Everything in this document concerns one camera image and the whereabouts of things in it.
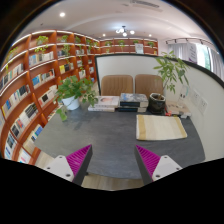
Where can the white wall socket panel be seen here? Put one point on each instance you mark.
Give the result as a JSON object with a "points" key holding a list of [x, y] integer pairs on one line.
{"points": [[203, 105], [195, 96]]}

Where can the ceiling air vent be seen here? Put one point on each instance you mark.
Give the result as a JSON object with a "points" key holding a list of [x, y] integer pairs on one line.
{"points": [[146, 4]]}

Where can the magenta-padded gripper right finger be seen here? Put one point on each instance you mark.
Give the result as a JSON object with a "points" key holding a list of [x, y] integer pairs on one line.
{"points": [[166, 166]]}

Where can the dark book stack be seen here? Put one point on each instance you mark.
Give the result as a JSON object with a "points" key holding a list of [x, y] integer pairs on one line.
{"points": [[133, 100]]}

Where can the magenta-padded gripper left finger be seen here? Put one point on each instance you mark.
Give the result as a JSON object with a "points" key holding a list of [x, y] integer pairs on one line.
{"points": [[58, 166]]}

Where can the white and purple sign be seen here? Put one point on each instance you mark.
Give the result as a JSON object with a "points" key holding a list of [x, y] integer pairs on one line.
{"points": [[193, 53]]}

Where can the leafy plant in white pot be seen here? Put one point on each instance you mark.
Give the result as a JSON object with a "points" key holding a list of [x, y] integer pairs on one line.
{"points": [[71, 102]]}

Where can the orange wooden bookshelf unit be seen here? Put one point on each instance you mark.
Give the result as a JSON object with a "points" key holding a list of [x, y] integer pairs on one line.
{"points": [[20, 100]]}

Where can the white curtains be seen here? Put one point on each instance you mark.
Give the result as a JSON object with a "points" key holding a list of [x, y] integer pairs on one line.
{"points": [[216, 63]]}

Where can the beige striped towel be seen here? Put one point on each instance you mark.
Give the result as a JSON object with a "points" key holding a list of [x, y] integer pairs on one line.
{"points": [[160, 127]]}

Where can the multi-bulb ceiling lamp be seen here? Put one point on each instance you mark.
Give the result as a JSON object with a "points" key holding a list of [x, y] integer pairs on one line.
{"points": [[124, 31]]}

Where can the black track light rail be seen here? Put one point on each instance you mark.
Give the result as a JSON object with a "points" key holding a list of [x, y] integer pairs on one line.
{"points": [[186, 40]]}

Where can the recessed ceiling lights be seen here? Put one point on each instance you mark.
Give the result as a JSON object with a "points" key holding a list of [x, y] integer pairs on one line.
{"points": [[62, 14]]}

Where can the small tree in black pot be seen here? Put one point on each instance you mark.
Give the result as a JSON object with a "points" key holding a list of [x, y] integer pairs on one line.
{"points": [[156, 103]]}

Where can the brown upholstered chair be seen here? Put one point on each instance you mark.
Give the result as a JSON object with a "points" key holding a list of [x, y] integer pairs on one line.
{"points": [[116, 85], [148, 85]]}

